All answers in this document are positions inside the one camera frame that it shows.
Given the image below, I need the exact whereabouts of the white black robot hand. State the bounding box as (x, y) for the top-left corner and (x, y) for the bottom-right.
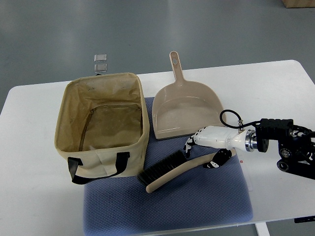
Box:
(184, 126), (258, 169)

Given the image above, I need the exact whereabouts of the pink hand broom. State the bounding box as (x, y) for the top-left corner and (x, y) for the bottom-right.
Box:
(137, 148), (236, 193)

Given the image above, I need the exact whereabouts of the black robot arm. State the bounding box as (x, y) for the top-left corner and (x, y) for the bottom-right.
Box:
(220, 110), (315, 179)

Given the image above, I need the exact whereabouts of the yellow canvas bag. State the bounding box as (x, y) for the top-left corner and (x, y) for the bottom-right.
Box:
(55, 73), (150, 184)

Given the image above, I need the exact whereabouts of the pink dustpan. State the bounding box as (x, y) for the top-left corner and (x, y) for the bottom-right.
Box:
(152, 51), (223, 140)

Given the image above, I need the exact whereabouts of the blue quilted mat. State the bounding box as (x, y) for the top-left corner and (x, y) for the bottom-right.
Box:
(82, 96), (254, 236)

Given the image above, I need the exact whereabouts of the white table leg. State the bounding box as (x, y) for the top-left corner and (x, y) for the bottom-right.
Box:
(255, 222), (270, 236)

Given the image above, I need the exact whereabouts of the black table control panel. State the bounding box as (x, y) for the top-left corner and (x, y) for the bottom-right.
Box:
(294, 216), (315, 223)

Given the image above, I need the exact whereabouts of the upper clear floor plate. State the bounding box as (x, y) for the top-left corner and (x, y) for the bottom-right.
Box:
(94, 54), (107, 62)

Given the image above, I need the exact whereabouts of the cardboard box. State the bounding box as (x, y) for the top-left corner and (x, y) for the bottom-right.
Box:
(282, 0), (315, 8)

